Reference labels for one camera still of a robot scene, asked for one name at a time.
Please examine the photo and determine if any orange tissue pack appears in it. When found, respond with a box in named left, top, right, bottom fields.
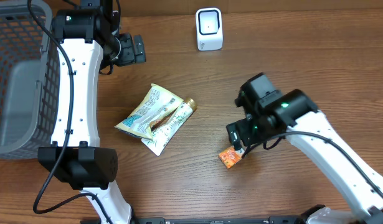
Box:
left=219, top=146, right=245, bottom=169

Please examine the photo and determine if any cream wet wipes pack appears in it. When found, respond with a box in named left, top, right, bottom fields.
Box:
left=115, top=83, right=184, bottom=140

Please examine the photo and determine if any white tube gold cap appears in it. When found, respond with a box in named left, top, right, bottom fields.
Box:
left=141, top=98, right=197, bottom=156

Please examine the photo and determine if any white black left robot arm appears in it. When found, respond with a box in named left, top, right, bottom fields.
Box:
left=37, top=1, right=146, bottom=224

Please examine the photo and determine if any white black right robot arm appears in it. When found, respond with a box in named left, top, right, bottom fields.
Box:
left=226, top=90, right=383, bottom=223

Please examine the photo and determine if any white barcode scanner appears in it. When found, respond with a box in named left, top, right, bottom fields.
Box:
left=195, top=7, right=224, bottom=51

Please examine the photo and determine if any dark grey plastic basket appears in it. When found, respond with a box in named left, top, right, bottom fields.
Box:
left=0, top=1, right=60, bottom=159

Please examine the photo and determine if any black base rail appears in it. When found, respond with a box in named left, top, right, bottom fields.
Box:
left=136, top=215, right=305, bottom=224

